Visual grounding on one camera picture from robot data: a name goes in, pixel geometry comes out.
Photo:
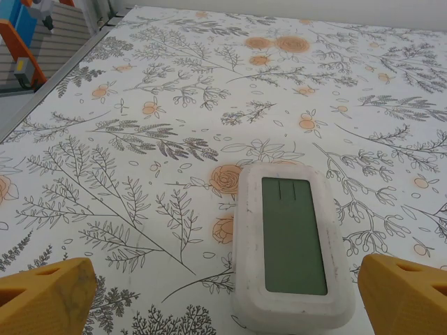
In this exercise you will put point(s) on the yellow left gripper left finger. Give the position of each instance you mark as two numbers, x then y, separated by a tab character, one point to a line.
45	300

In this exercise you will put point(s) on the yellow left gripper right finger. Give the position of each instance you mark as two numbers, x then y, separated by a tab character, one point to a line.
408	300

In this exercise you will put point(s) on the white digital clock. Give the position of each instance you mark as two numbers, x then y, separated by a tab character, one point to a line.
293	244

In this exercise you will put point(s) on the floral print tablecloth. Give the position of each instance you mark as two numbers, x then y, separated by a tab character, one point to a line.
174	122

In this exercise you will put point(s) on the aluminium side rail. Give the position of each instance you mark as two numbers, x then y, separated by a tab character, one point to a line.
52	82

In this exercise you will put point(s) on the blue orange machine wall sticker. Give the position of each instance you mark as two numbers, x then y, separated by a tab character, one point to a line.
21	49

